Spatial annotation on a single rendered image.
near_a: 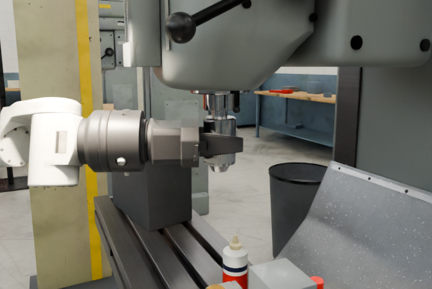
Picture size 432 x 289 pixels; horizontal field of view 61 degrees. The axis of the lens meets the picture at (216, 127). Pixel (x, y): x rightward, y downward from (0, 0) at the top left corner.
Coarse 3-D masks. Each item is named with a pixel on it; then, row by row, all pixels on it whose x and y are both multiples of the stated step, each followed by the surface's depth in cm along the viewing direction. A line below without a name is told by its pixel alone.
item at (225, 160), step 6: (204, 126) 51; (210, 126) 50; (228, 126) 50; (234, 126) 51; (204, 132) 52; (210, 132) 51; (216, 132) 50; (222, 132) 50; (228, 132) 51; (234, 132) 51; (210, 156) 51; (216, 156) 51; (222, 156) 51; (228, 156) 51; (234, 156) 52; (204, 162) 52; (210, 162) 51; (216, 162) 51; (222, 162) 51; (228, 162) 51; (234, 162) 52
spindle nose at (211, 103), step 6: (204, 96) 51; (210, 96) 50; (216, 96) 49; (222, 96) 49; (228, 96) 50; (204, 102) 51; (210, 102) 50; (216, 102) 50; (222, 102) 50; (228, 102) 50; (204, 108) 51; (210, 108) 50; (216, 108) 50; (222, 108) 50; (228, 108) 50
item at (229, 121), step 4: (208, 116) 53; (228, 116) 53; (232, 116) 53; (204, 120) 51; (208, 120) 51; (212, 120) 50; (216, 120) 50; (220, 120) 50; (224, 120) 50; (228, 120) 50; (232, 120) 51; (204, 124) 51; (208, 124) 51; (212, 124) 50; (216, 124) 50; (220, 124) 50; (224, 124) 50; (228, 124) 50; (232, 124) 51
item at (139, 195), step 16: (112, 176) 98; (128, 176) 89; (144, 176) 82; (160, 176) 83; (176, 176) 85; (112, 192) 99; (128, 192) 90; (144, 192) 83; (160, 192) 83; (176, 192) 86; (128, 208) 91; (144, 208) 83; (160, 208) 84; (176, 208) 87; (144, 224) 84; (160, 224) 84
